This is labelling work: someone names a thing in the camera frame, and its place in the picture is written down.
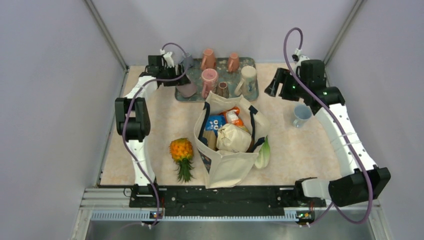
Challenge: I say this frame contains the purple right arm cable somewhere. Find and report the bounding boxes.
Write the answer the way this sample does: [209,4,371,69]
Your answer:
[283,27,374,228]

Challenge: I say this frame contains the mauve purple mug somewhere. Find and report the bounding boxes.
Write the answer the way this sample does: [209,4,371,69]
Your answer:
[176,82,197,98]

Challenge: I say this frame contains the pink patterned mug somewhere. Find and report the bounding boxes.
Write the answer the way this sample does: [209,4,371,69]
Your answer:
[200,68,219,99]

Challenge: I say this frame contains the white ceramic mug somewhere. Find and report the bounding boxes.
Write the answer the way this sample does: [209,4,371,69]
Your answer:
[181,52,195,70]

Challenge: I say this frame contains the salmon pink mug left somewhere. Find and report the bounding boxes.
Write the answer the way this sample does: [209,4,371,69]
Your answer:
[200,48,216,71]

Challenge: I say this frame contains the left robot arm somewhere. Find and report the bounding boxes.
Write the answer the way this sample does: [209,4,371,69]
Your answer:
[114,52,191,186]

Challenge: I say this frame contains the pineapple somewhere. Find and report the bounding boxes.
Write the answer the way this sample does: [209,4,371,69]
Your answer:
[169,138,194,183]

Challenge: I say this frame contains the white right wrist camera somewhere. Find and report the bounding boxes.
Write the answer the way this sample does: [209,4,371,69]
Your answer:
[292,48,310,72]

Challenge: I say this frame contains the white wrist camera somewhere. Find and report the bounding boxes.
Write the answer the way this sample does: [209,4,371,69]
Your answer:
[160,49,175,68]
[292,48,310,72]

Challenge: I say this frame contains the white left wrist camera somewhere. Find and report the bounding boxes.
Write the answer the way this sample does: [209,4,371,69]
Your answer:
[160,49,175,68]

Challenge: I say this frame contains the orange snack packet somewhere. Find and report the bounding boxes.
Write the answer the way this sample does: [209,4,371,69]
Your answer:
[219,106,249,132]

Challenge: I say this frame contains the cream canvas tote bag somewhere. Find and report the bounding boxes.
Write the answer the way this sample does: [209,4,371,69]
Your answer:
[193,93,271,189]

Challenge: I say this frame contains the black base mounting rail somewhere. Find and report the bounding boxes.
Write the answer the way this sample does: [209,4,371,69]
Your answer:
[129,185,327,217]

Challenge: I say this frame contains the salmon pink mug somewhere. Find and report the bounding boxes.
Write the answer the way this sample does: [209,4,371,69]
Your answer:
[200,48,216,71]
[227,52,240,73]

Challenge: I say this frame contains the cream dragon print mug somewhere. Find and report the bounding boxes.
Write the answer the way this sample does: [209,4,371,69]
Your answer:
[234,65,257,96]

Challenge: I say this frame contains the teal floral serving tray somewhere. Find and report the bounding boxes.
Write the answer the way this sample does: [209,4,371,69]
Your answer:
[174,56,260,103]

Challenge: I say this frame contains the salmon pink mug right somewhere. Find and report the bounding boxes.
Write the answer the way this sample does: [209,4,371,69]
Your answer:
[227,52,240,73]

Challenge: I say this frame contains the blue cookie snack bag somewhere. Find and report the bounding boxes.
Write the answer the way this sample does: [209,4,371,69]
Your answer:
[204,115,227,136]

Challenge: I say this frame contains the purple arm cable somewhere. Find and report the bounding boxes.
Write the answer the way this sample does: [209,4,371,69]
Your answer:
[121,42,190,229]
[283,27,374,228]

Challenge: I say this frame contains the brown striped mug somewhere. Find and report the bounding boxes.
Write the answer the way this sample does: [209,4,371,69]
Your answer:
[216,82,229,99]

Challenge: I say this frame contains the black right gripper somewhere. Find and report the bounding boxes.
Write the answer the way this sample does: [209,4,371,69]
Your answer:
[264,67,308,102]

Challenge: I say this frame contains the light blue mug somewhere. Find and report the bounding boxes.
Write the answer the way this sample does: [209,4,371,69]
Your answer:
[292,104,313,128]

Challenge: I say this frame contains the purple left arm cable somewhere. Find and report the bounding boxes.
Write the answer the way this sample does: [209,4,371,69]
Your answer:
[121,42,190,229]

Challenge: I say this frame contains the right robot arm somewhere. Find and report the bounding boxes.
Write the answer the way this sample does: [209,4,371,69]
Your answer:
[264,59,391,207]

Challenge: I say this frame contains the cream paper wrapped package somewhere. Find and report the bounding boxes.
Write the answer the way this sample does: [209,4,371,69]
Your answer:
[216,123,252,153]

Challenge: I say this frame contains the green romaine lettuce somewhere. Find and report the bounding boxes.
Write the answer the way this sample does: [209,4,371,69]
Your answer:
[254,137,271,169]

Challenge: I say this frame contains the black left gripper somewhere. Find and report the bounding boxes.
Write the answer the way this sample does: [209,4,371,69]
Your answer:
[159,63,190,87]

